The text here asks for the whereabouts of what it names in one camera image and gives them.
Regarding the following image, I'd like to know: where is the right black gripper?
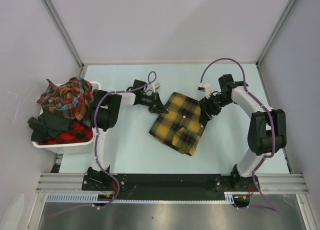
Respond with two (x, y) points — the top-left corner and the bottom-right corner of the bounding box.
(198, 93), (234, 123)

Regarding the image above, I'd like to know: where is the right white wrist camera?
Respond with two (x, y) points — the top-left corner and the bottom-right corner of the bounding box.
(197, 83), (212, 99)

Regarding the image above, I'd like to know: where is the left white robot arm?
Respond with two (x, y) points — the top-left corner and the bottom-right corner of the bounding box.
(87, 79), (169, 190)

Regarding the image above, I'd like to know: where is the white laundry basket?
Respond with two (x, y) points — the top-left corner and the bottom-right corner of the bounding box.
(32, 82), (100, 154)

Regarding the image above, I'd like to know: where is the dark striped shirt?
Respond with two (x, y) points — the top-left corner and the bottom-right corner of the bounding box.
(27, 111), (73, 144)

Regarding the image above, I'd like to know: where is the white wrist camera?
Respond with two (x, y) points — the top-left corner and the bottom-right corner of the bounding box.
(150, 82), (161, 92)
(197, 83), (212, 99)

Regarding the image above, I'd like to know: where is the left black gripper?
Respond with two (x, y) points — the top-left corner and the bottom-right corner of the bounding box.
(139, 91), (168, 114)

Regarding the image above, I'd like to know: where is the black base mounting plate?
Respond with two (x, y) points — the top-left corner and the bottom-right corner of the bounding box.
(81, 172), (261, 206)

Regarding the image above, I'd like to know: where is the right aluminium frame post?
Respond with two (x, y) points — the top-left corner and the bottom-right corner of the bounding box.
(255, 0), (298, 69)

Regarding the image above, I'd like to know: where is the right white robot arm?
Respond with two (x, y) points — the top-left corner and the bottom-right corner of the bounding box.
(198, 74), (287, 191)

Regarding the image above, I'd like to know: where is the yellow plaid shirt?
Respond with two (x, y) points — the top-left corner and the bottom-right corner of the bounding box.
(149, 92), (207, 156)

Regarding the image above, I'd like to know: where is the red black plaid shirt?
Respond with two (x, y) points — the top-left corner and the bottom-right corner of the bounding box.
(39, 120), (94, 145)

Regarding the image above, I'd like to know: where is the white slotted cable duct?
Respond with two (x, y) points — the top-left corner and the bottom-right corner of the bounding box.
(44, 192), (237, 205)

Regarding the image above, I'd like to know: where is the aluminium front rail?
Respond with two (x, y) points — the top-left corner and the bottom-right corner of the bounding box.
(36, 173), (309, 194)

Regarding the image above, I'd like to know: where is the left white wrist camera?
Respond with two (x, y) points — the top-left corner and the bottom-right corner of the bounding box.
(150, 82), (161, 92)

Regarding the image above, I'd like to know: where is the red blue plaid shirt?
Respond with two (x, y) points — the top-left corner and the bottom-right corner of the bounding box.
(37, 77), (98, 127)

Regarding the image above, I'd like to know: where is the aluminium frame post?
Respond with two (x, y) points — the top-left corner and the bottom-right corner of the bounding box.
(42, 0), (84, 76)
(255, 0), (298, 69)

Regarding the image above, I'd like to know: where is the left aluminium frame post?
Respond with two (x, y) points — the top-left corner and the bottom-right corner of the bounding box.
(42, 0), (84, 76)

